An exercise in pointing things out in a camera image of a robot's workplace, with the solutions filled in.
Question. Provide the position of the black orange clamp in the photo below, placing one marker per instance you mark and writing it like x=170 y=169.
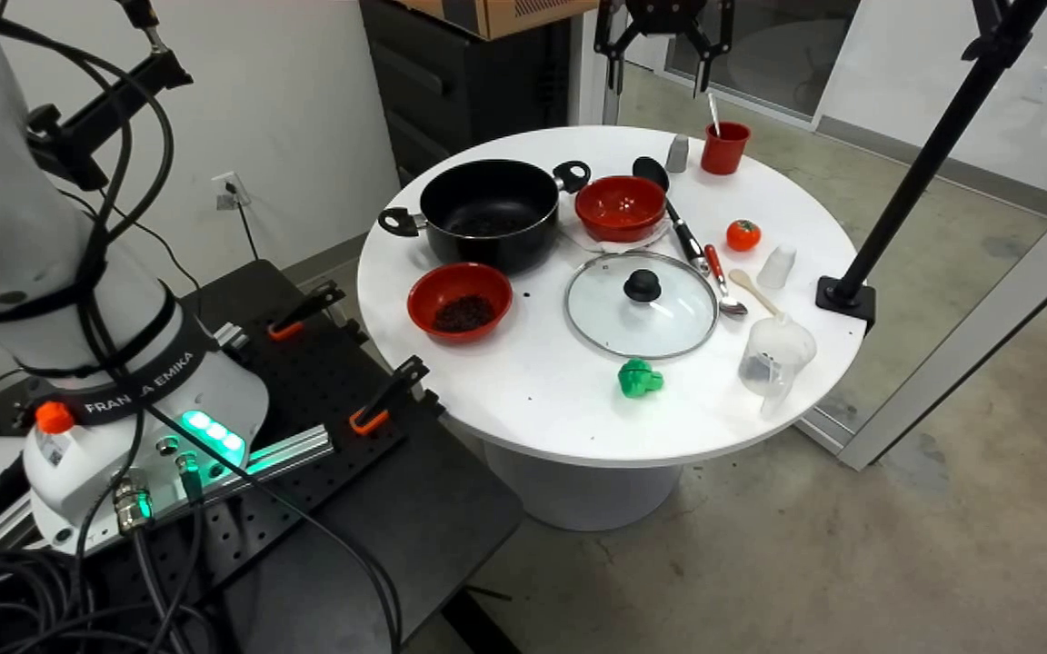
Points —
x=389 y=389
x=307 y=313

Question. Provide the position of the black ladle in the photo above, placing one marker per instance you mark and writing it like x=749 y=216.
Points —
x=654 y=173

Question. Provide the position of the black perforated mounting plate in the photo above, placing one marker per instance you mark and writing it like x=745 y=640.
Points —
x=426 y=510

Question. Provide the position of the black tripod pole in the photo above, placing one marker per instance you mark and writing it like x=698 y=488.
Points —
x=935 y=148

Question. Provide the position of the red bowl with dark beans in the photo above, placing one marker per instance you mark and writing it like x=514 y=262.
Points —
x=426 y=295

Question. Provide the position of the orange cap button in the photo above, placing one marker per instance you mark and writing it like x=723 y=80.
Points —
x=54 y=421

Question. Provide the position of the white shaker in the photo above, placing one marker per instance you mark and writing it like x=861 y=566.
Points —
x=777 y=269

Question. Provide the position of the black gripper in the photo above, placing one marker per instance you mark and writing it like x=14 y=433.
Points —
x=669 y=10

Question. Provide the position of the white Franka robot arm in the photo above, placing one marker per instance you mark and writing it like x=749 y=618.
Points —
x=16 y=218

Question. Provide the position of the glass pot lid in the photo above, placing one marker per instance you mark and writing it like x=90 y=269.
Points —
x=669 y=319

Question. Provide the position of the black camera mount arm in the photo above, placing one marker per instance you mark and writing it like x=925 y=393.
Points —
x=124 y=92

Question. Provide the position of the empty red bowl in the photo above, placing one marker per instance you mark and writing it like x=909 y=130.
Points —
x=621 y=207

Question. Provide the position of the green toy vegetable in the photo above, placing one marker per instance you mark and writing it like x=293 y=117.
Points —
x=639 y=378

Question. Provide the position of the white table pedestal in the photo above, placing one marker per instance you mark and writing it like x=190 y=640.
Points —
x=583 y=491

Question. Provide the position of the gray door frame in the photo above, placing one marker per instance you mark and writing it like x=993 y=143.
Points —
x=971 y=341

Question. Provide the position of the black cooking pot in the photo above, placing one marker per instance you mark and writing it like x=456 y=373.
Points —
x=488 y=218

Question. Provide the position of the red cup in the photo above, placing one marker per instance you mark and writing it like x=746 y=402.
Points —
x=725 y=149

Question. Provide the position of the white wall outlet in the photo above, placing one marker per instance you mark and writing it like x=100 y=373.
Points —
x=228 y=192

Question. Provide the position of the white stick in cup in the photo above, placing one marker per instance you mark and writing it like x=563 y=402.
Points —
x=714 y=112

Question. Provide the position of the aluminium rail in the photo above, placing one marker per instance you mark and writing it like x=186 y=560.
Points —
x=293 y=445

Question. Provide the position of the orange toy tomato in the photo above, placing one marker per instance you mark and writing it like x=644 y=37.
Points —
x=745 y=233

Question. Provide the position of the gray shaker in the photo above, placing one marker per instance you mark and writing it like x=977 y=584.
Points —
x=679 y=155

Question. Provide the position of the small silver cup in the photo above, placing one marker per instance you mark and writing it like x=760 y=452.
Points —
x=781 y=365

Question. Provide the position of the dark beans pile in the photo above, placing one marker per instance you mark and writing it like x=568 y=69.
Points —
x=463 y=319

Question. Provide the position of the wooden spoon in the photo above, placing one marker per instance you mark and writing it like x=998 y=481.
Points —
x=745 y=280

